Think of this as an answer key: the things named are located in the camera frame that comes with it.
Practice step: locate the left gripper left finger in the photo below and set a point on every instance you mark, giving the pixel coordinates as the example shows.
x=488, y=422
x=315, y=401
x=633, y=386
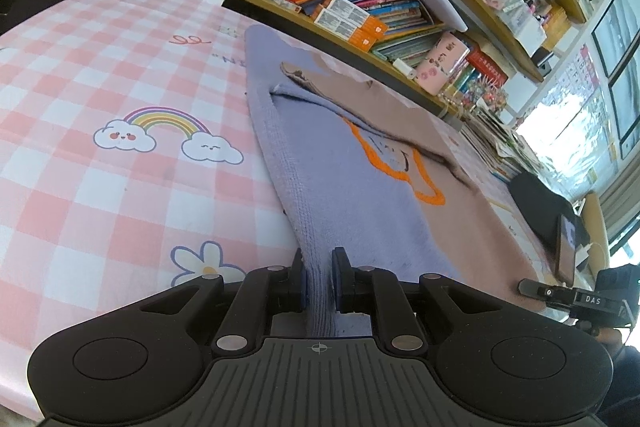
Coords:
x=142, y=362

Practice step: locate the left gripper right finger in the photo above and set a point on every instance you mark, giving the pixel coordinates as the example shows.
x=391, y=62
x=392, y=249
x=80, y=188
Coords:
x=443, y=352

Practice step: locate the purple and pink sweater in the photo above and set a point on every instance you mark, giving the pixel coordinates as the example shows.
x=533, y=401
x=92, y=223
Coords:
x=356, y=168

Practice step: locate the person's right hand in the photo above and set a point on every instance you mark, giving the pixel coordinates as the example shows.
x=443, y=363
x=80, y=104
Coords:
x=611, y=338

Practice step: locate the smartphone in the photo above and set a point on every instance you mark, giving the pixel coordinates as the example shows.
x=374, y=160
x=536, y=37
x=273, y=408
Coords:
x=565, y=251

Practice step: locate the black bag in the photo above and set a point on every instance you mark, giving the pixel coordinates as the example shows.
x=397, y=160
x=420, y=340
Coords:
x=541, y=208

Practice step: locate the stack of magazines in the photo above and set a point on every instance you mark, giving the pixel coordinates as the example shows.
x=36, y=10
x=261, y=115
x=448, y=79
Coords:
x=503, y=151

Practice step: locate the pink checkered table mat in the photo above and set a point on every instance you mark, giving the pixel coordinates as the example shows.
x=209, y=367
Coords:
x=129, y=164

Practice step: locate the pink sticker cup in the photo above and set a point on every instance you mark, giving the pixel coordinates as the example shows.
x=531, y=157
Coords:
x=439, y=63

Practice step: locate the lower orange white box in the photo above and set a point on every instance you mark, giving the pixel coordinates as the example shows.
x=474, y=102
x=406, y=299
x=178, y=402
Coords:
x=342, y=28

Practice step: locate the orange white box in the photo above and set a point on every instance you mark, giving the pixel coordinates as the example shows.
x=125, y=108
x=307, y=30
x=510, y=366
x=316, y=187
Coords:
x=359, y=17
x=342, y=28

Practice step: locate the upper orange white box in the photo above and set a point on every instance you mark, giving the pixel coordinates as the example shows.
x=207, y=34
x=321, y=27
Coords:
x=359, y=17

